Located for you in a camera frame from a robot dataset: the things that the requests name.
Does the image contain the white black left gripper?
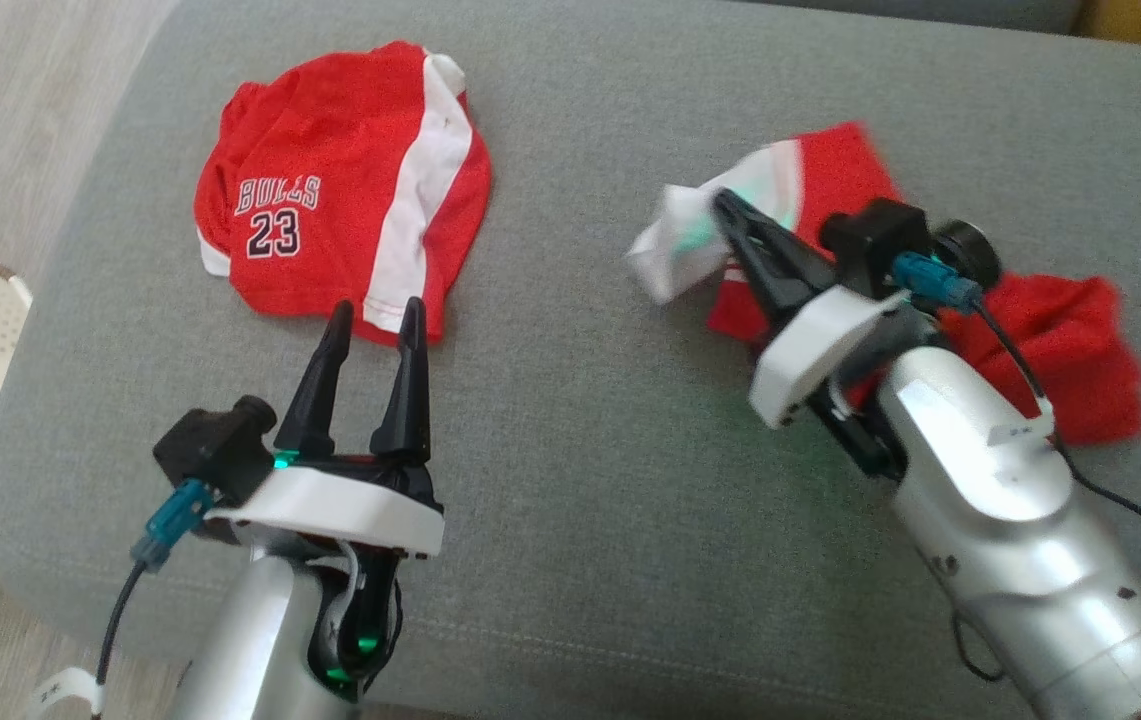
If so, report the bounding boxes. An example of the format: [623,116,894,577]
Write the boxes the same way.
[205,297,446,561]

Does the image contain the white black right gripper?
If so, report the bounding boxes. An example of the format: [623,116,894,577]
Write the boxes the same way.
[713,188,916,479]

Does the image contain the grey fabric sofa seat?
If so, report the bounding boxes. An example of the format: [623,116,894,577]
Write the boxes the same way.
[0,0,1141,720]

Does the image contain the red white Bulls jersey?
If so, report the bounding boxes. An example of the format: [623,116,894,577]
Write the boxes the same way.
[627,122,1141,446]

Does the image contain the white cable label tag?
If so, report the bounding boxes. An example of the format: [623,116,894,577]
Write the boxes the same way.
[988,400,1056,446]
[30,668,106,717]

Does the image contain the grey sofa back cushion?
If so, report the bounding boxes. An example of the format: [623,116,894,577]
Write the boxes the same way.
[760,0,1086,36]

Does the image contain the red Bulls 23 shorts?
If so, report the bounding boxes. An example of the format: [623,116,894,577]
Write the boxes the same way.
[194,40,493,347]

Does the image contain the black cable with teal plug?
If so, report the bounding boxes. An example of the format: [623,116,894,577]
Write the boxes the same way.
[893,252,1141,551]
[95,478,216,716]

